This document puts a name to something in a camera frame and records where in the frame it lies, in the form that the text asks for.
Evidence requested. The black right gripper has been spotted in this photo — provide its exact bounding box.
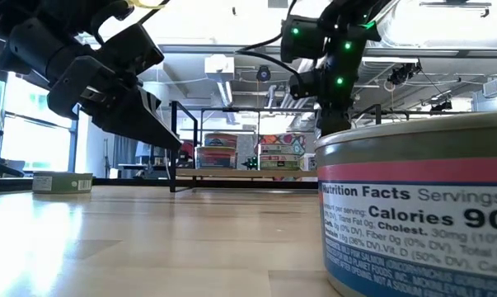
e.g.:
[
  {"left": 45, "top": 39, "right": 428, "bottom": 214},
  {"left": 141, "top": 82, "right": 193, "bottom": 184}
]
[{"left": 316, "top": 107, "right": 352, "bottom": 138}]

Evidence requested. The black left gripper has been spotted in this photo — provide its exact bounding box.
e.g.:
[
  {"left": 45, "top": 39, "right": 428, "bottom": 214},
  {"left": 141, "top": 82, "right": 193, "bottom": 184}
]
[{"left": 48, "top": 55, "right": 182, "bottom": 150}]

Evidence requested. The salmon can gold pull-tab lid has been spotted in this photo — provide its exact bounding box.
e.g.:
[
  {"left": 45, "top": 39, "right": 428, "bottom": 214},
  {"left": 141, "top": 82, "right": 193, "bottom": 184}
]
[
  {"left": 195, "top": 146, "right": 237, "bottom": 170},
  {"left": 313, "top": 111, "right": 497, "bottom": 297}
]

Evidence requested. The grey curtain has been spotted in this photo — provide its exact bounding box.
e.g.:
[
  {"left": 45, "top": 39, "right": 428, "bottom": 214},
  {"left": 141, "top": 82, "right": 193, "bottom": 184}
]
[{"left": 113, "top": 134, "right": 141, "bottom": 168}]

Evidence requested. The white round column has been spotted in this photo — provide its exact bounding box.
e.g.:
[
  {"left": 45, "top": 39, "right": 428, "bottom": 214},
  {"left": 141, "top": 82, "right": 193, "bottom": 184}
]
[{"left": 143, "top": 80, "right": 169, "bottom": 125}]

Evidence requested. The black round hanging device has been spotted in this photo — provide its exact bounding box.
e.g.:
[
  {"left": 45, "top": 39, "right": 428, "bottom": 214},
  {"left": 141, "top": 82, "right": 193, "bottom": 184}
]
[{"left": 256, "top": 64, "right": 272, "bottom": 83}]

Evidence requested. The long ceiling light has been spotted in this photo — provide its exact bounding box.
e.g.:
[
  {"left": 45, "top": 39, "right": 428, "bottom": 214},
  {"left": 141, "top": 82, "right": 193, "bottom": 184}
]
[{"left": 369, "top": 56, "right": 420, "bottom": 64}]

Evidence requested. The light grey fabric cover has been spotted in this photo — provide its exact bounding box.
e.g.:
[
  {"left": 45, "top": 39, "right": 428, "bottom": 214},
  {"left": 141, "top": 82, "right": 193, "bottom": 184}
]
[{"left": 236, "top": 131, "right": 258, "bottom": 158}]

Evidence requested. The black device with green lights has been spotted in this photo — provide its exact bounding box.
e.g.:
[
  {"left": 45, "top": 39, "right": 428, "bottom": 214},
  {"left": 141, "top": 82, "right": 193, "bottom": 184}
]
[{"left": 241, "top": 155, "right": 260, "bottom": 171}]

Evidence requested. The white ceiling box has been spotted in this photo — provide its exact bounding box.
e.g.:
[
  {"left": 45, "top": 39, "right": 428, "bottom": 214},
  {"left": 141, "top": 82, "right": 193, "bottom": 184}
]
[{"left": 204, "top": 54, "right": 236, "bottom": 76}]

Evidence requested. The large bright window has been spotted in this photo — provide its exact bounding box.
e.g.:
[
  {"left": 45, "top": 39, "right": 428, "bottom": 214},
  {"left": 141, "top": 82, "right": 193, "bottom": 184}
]
[{"left": 0, "top": 69, "right": 82, "bottom": 172}]

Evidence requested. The yellow tape tag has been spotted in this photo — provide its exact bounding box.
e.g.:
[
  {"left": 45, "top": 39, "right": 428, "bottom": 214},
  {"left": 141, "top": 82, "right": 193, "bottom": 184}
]
[{"left": 124, "top": 0, "right": 167, "bottom": 10}]

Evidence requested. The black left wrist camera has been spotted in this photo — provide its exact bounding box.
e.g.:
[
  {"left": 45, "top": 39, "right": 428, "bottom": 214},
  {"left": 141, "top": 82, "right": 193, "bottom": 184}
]
[{"left": 101, "top": 22, "right": 166, "bottom": 78}]

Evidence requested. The black ceiling camera rig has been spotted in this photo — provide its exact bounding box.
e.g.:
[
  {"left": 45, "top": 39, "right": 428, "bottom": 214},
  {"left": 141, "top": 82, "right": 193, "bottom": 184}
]
[
  {"left": 387, "top": 61, "right": 422, "bottom": 87},
  {"left": 430, "top": 98, "right": 454, "bottom": 112}
]

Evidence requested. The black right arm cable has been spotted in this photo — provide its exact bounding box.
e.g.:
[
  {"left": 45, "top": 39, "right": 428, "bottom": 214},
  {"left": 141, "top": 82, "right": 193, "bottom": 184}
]
[{"left": 235, "top": 32, "right": 303, "bottom": 83}]

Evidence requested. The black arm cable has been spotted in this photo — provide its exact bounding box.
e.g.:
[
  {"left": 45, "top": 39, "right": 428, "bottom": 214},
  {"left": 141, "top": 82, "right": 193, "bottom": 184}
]
[
  {"left": 235, "top": 32, "right": 303, "bottom": 83},
  {"left": 89, "top": 0, "right": 171, "bottom": 46}
]

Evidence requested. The black metal table frame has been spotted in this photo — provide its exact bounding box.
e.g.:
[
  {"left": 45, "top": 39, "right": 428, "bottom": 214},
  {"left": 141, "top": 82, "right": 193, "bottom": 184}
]
[{"left": 0, "top": 156, "right": 319, "bottom": 193}]

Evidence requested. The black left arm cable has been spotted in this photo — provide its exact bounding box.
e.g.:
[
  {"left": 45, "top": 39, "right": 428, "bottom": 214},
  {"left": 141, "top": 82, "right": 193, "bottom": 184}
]
[{"left": 89, "top": 0, "right": 171, "bottom": 46}]

